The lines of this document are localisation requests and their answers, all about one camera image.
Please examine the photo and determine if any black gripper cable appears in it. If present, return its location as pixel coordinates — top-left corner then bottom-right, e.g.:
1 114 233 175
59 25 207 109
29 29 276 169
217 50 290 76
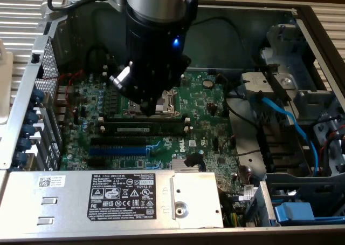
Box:
183 0 199 24

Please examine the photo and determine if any silver disk bracket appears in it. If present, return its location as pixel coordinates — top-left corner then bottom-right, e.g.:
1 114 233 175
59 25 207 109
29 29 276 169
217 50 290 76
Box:
240 71 299 100

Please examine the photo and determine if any thin red wire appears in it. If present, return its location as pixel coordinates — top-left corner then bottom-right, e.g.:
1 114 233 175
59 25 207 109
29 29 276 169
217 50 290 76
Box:
43 69 85 115

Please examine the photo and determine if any long black expansion slot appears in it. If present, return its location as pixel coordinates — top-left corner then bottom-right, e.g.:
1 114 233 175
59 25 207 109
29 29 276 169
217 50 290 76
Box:
90 136 148 147

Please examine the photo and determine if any black power supply label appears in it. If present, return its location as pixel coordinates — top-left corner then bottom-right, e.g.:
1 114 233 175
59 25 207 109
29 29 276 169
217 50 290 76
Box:
86 173 157 221

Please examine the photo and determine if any silver chipset heatsink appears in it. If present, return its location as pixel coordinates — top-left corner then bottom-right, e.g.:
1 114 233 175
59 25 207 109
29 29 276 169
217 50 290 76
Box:
171 158 207 173

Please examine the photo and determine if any short black expansion slot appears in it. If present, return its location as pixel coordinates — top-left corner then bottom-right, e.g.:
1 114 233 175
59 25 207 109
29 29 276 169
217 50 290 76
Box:
86 157 106 168

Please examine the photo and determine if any silver power supply unit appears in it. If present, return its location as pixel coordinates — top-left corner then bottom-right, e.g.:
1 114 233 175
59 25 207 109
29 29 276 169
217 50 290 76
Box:
0 169 224 229

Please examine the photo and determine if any silver CPU socket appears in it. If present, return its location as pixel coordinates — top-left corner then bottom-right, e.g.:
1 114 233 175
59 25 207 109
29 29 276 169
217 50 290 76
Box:
122 87 182 119

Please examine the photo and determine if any yellow green wire bundle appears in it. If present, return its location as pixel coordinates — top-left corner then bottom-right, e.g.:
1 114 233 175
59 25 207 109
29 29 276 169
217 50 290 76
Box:
223 211 243 228

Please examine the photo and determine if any blue plastic latch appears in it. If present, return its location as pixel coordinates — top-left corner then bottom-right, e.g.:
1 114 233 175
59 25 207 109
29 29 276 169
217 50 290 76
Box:
273 201 316 226

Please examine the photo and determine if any blue SATA wire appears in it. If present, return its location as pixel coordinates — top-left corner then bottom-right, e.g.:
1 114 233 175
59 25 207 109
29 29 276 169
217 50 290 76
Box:
249 93 320 175

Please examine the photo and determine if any black looped wire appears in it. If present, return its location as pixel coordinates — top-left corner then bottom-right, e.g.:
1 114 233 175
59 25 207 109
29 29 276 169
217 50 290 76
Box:
85 45 110 73

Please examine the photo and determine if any grey metal disk bay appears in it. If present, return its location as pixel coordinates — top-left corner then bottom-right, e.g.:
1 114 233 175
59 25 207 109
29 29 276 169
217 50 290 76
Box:
260 23 345 175

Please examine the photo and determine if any grey metal PC case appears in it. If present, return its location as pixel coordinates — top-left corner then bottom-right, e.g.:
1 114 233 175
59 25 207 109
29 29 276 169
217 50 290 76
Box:
0 0 345 242

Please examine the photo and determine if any blue plastic slot clip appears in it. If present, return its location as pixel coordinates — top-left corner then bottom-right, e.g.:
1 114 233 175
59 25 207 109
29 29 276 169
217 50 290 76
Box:
31 89 45 105
21 124 36 138
26 111 40 125
13 151 29 167
18 137 32 152

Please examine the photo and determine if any green Dell motherboard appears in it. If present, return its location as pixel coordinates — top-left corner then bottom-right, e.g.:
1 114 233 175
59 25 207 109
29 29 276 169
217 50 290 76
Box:
55 71 243 175

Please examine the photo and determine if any black wire plug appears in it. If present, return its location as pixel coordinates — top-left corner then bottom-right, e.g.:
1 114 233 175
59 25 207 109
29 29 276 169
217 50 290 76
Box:
183 152 203 168

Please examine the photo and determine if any green RAM stick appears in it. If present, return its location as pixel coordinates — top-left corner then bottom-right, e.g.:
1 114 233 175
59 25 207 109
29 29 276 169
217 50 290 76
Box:
103 121 187 134

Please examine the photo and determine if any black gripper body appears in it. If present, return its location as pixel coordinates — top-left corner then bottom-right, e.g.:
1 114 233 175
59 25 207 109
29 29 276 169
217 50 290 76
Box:
126 11 192 94

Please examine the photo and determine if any white QR code sticker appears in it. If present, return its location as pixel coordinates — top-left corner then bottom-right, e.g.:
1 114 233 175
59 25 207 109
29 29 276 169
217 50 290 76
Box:
37 175 66 188

